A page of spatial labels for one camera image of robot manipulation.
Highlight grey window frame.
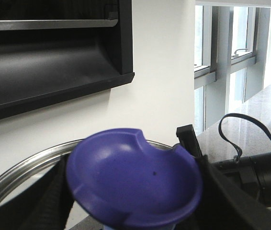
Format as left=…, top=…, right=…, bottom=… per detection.
left=194, top=3, right=271, bottom=134

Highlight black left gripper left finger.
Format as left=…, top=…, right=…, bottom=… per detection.
left=0, top=157, right=74, bottom=230

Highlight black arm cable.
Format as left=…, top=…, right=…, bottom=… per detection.
left=218, top=113, right=271, bottom=161

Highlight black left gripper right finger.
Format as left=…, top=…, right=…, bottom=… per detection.
left=188, top=154, right=271, bottom=230

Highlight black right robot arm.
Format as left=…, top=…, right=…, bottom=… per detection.
left=175, top=125, right=271, bottom=230

